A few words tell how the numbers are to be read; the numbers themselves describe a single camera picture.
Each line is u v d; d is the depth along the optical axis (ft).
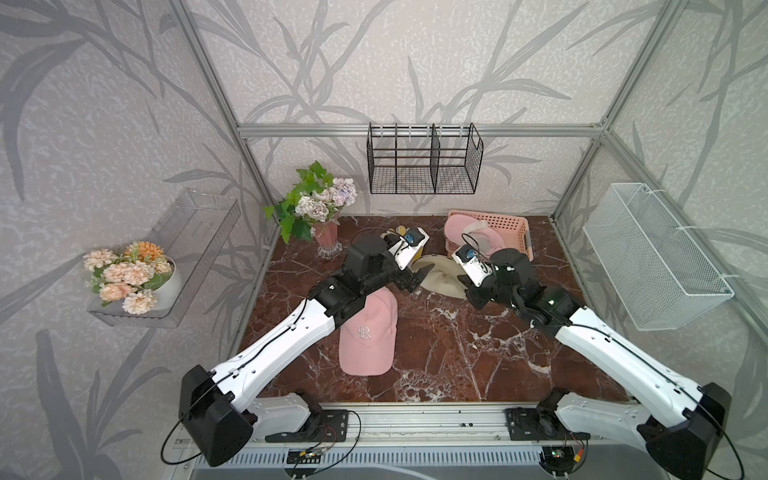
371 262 1.70
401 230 3.79
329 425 2.40
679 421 1.28
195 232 2.45
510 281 1.77
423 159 3.44
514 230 3.73
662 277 1.93
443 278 2.84
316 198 2.77
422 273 2.05
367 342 2.73
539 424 2.20
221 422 1.20
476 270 2.09
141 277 1.67
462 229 3.52
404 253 1.94
